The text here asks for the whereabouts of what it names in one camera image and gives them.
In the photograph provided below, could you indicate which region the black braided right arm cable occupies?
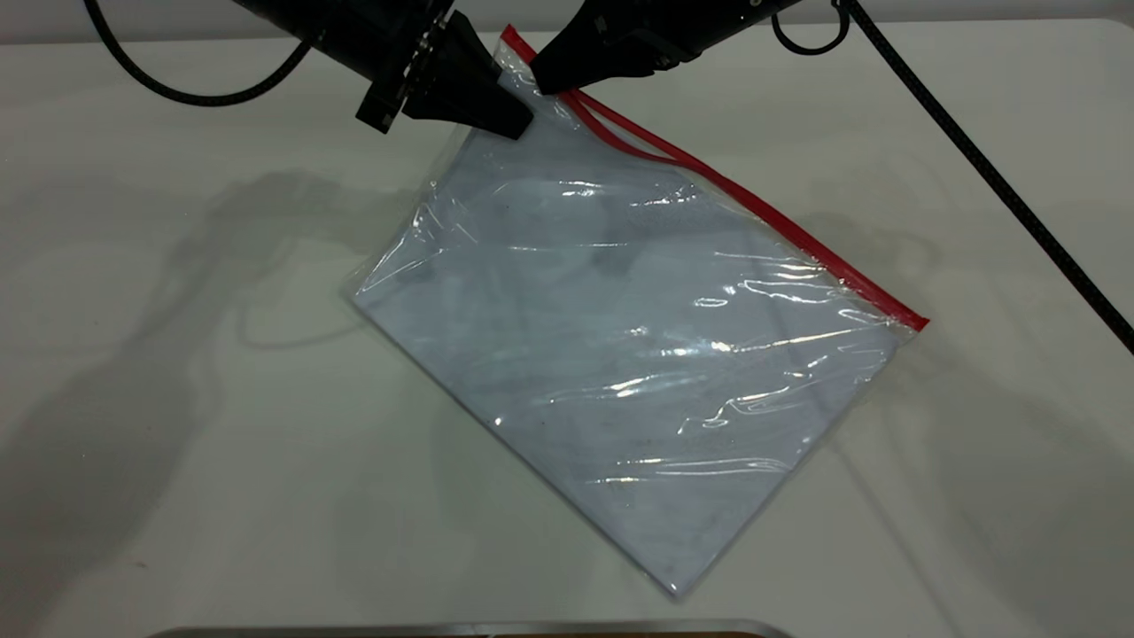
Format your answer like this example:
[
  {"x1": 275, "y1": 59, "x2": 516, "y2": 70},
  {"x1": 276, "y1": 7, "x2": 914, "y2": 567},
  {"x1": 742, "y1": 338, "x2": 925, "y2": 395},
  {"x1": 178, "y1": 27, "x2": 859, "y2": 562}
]
[{"x1": 771, "y1": 0, "x2": 1134, "y2": 355}]

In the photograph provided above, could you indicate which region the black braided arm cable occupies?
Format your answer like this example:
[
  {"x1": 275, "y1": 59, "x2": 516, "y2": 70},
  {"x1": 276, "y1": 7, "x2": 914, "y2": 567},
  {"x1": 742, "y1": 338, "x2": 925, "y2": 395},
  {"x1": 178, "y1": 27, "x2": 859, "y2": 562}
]
[
  {"x1": 771, "y1": 0, "x2": 1134, "y2": 355},
  {"x1": 83, "y1": 0, "x2": 313, "y2": 108}
]

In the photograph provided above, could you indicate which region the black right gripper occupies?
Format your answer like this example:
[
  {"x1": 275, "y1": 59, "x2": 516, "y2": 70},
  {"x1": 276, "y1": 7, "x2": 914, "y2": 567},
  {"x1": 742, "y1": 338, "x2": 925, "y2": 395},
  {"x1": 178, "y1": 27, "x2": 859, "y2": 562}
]
[{"x1": 532, "y1": 0, "x2": 803, "y2": 90}]

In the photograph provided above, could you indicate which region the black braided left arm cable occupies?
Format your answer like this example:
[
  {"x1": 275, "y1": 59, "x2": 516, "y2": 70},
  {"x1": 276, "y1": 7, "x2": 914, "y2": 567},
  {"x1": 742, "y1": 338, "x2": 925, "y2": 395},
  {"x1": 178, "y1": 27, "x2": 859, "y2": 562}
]
[{"x1": 83, "y1": 0, "x2": 313, "y2": 108}]

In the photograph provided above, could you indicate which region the transparent zip bag red zipper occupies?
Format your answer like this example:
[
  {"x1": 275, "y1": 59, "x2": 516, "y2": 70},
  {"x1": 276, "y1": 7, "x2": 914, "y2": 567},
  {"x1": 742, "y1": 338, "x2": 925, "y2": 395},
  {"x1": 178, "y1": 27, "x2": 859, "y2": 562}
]
[{"x1": 344, "y1": 24, "x2": 931, "y2": 601}]

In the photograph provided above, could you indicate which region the grey metal edge strip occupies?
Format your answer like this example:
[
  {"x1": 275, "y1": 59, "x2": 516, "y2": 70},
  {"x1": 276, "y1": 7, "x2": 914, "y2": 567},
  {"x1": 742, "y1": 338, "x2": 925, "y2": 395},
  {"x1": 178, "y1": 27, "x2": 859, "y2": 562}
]
[{"x1": 146, "y1": 619, "x2": 795, "y2": 638}]

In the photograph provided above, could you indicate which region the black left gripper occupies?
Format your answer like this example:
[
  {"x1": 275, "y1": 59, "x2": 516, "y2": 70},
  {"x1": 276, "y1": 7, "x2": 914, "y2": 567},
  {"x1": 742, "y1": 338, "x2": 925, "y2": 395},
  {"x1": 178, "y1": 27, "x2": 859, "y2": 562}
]
[{"x1": 301, "y1": 0, "x2": 536, "y2": 141}]

